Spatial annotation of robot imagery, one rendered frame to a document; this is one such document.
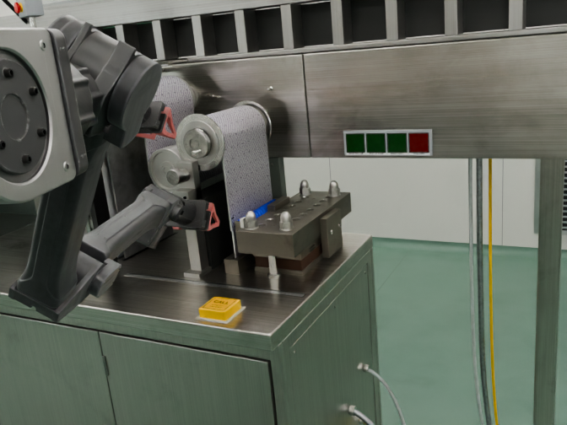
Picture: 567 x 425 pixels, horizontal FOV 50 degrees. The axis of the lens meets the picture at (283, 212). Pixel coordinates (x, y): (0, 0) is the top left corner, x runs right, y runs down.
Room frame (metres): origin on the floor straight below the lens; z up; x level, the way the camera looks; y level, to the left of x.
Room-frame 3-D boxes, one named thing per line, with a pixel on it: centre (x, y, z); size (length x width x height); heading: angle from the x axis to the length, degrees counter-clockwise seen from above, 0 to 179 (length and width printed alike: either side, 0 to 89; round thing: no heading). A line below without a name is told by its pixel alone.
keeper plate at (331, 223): (1.57, -0.13, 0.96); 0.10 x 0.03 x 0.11; 152
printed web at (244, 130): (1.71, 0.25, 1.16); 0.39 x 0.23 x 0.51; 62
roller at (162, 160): (1.71, 0.24, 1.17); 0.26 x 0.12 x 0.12; 152
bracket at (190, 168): (1.52, 0.25, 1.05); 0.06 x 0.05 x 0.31; 152
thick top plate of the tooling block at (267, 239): (1.60, -0.04, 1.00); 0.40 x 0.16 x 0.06; 152
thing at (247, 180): (1.62, 0.09, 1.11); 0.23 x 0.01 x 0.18; 152
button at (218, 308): (1.26, 0.16, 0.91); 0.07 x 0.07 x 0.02; 62
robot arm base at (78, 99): (0.54, 0.20, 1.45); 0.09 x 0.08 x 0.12; 80
